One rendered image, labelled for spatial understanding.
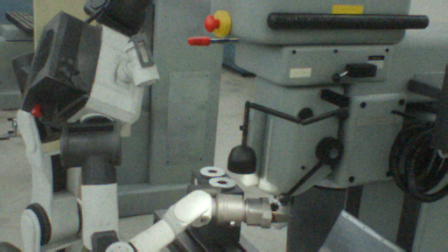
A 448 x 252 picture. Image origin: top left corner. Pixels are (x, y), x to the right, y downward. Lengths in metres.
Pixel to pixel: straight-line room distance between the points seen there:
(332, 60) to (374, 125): 0.24
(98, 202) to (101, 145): 0.14
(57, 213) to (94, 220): 0.48
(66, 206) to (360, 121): 0.99
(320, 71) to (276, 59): 0.12
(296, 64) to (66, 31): 0.60
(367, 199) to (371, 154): 0.35
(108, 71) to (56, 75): 0.15
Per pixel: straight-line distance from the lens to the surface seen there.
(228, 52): 9.31
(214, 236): 2.05
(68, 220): 2.03
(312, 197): 3.57
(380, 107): 1.60
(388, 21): 1.49
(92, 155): 1.53
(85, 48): 1.61
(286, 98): 1.46
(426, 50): 1.68
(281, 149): 1.50
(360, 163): 1.62
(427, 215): 1.81
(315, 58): 1.43
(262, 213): 1.63
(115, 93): 1.60
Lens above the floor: 1.95
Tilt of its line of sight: 18 degrees down
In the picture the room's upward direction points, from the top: 5 degrees clockwise
